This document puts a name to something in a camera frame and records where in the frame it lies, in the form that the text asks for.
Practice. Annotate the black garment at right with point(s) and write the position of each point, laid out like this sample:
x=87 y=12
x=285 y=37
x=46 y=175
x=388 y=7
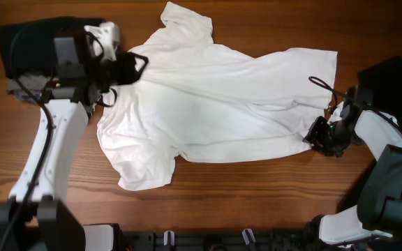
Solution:
x=379 y=86

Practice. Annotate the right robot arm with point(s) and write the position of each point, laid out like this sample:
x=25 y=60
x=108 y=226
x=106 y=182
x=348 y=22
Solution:
x=377 y=213

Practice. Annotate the left white rail clip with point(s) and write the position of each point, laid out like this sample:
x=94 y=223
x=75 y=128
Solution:
x=169 y=238

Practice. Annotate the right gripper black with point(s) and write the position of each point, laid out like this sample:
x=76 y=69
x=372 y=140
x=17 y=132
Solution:
x=313 y=136

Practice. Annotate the white t-shirt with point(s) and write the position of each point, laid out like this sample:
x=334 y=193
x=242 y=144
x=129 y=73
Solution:
x=208 y=103

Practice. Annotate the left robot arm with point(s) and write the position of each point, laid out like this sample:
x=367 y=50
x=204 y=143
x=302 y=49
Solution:
x=88 y=62

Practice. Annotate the folded grey garment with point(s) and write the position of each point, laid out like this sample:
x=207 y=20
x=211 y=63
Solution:
x=33 y=82

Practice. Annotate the folded black garment on stack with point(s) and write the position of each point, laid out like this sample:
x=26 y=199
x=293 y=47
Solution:
x=31 y=45

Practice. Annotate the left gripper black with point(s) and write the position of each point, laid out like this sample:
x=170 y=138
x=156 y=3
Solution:
x=125 y=61

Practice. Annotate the white rail clip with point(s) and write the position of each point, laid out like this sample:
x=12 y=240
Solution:
x=169 y=238
x=248 y=237

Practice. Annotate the right white rail clip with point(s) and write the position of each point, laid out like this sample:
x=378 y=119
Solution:
x=248 y=237

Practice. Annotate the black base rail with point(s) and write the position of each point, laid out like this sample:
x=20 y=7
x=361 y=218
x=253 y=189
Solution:
x=276 y=240

